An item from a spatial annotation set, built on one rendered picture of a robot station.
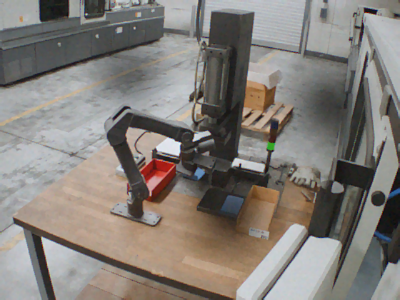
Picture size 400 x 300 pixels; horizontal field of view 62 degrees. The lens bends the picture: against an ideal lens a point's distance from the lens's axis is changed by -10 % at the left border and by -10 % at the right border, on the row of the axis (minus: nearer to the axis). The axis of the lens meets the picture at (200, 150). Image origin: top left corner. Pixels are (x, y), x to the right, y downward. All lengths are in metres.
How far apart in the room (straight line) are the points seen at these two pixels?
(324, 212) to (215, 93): 1.07
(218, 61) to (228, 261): 0.76
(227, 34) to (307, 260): 1.18
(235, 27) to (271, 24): 9.29
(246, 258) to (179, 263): 0.24
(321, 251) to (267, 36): 10.45
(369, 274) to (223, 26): 1.08
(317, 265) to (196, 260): 0.83
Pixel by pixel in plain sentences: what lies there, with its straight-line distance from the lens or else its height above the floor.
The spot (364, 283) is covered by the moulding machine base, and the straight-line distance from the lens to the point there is 1.24.
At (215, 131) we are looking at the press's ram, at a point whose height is 1.17.
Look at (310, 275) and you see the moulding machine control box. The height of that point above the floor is 1.46.
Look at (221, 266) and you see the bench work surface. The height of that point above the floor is 0.90.
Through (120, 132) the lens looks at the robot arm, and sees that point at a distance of 1.22.
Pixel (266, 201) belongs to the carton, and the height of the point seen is 0.91.
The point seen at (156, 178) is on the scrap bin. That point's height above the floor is 0.91.
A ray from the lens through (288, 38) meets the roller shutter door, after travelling 10.75.
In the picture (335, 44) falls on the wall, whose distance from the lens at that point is 10.66.
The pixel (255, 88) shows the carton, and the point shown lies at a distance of 4.89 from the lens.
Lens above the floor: 1.77
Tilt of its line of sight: 26 degrees down
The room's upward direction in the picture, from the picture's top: 5 degrees clockwise
